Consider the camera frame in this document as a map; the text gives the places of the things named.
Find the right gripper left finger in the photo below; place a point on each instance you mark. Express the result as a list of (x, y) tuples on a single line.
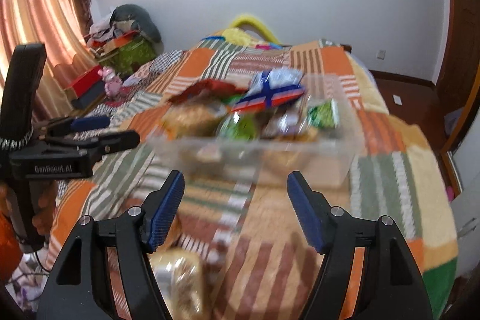
[(80, 283)]

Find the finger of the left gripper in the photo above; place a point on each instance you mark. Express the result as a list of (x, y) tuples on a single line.
[(67, 125)]

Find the red snack packet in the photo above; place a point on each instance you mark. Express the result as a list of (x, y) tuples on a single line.
[(208, 88)]

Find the clear plastic storage box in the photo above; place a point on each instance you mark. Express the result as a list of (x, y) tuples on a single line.
[(324, 159)]

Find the green snack packet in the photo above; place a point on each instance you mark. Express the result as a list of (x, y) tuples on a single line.
[(323, 115)]

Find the brown snack bag green clip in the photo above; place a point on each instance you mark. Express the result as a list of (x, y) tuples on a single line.
[(288, 122)]

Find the white blue snack bag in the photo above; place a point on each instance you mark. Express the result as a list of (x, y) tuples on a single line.
[(271, 89)]

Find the yellow puffed snack bag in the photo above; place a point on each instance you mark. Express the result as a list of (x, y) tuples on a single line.
[(193, 119)]

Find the red box on nightstand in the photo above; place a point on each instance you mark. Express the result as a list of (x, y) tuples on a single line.
[(86, 89)]

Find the pink plush toy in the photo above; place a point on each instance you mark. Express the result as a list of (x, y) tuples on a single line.
[(112, 82)]

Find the bread pack in plastic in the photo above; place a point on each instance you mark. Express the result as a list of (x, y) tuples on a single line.
[(179, 275)]

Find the clutter pile with green bag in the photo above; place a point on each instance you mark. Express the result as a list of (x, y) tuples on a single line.
[(124, 40)]

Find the orange striped curtain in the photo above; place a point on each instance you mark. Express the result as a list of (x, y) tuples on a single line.
[(61, 26)]

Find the brown wooden door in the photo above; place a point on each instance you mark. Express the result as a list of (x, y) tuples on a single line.
[(458, 84)]

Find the white cabinet with handle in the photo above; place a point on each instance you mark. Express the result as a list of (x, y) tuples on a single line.
[(466, 210)]

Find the wall power socket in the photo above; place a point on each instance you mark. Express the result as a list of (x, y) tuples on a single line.
[(381, 54)]

